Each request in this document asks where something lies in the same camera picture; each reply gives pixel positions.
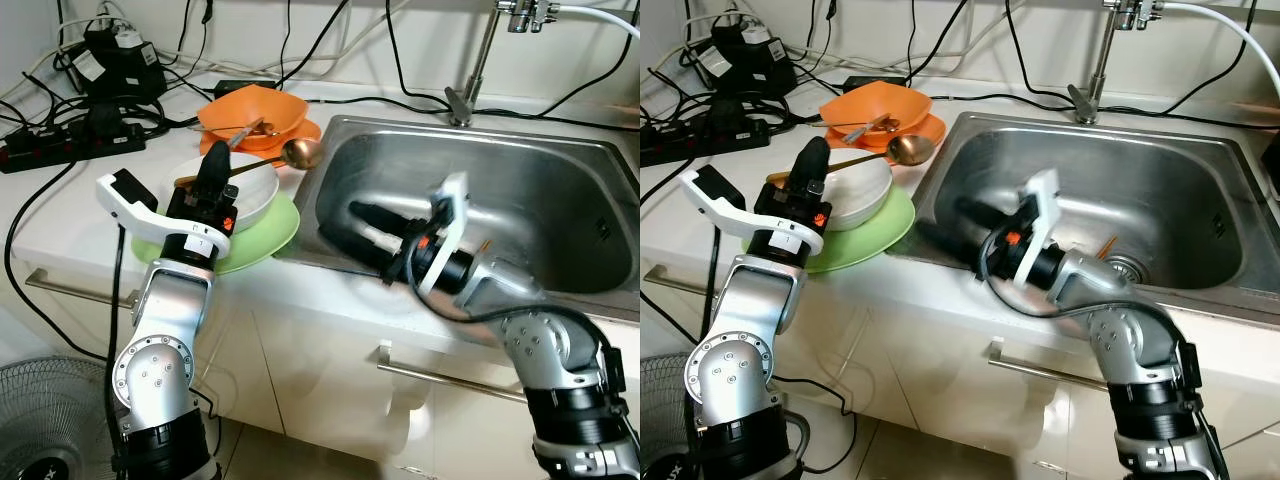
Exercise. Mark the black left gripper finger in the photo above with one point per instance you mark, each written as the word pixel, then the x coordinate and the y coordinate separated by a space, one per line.
pixel 214 168
pixel 810 165

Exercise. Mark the stainless steel sink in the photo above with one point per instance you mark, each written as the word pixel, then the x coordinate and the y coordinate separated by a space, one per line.
pixel 1170 180
pixel 540 180

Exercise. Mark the small flat black adapter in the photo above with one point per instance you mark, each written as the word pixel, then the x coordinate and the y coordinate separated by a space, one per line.
pixel 225 87
pixel 860 83

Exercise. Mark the light green plate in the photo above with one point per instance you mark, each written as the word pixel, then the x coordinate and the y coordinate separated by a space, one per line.
pixel 880 235
pixel 270 240

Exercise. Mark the black countertop appliance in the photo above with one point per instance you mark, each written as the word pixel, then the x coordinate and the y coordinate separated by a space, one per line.
pixel 1273 165

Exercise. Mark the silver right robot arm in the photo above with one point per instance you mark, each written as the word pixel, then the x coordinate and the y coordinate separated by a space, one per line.
pixel 1130 340
pixel 540 345

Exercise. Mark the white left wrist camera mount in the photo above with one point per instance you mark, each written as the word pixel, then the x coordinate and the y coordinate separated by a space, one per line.
pixel 720 205
pixel 135 212

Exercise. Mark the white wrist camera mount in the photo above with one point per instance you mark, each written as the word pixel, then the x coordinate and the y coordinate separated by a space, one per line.
pixel 1042 195
pixel 135 212
pixel 720 205
pixel 452 200

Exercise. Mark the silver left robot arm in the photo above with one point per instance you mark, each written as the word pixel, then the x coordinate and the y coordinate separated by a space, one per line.
pixel 165 300
pixel 745 300

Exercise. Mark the steel spoon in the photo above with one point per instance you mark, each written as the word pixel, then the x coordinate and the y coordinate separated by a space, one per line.
pixel 860 130
pixel 245 135

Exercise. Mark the black power strip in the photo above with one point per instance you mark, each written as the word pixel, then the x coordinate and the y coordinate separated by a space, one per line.
pixel 710 143
pixel 70 150

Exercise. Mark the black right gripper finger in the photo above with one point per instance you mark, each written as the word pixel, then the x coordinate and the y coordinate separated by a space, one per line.
pixel 985 210
pixel 385 214
pixel 360 250
pixel 975 245

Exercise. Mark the orange plate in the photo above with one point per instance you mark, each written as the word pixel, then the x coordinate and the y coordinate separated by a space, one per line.
pixel 312 130
pixel 935 125

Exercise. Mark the white kitchen cabinet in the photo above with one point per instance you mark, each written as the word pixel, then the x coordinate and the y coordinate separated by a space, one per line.
pixel 900 380
pixel 300 380

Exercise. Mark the orange bowl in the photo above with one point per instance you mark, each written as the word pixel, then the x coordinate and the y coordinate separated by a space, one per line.
pixel 895 103
pixel 275 110

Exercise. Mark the grey floor fan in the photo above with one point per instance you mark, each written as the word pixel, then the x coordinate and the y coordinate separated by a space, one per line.
pixel 660 420
pixel 50 420

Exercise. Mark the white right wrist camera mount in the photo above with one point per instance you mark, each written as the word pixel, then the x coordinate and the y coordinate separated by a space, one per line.
pixel 1042 195
pixel 452 200

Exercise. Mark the black charger with labels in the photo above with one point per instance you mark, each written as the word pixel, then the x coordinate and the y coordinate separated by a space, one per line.
pixel 755 70
pixel 125 75

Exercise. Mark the brass spoon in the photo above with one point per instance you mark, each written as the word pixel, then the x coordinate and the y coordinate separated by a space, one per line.
pixel 302 153
pixel 912 149

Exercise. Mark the white bowl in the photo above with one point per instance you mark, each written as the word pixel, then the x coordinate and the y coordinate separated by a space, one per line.
pixel 865 195
pixel 255 200

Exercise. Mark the brown wooden chopstick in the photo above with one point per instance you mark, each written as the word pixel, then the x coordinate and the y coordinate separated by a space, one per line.
pixel 1108 248
pixel 484 245

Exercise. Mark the steel faucet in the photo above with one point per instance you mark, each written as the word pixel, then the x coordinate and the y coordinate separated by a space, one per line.
pixel 1082 103
pixel 460 105

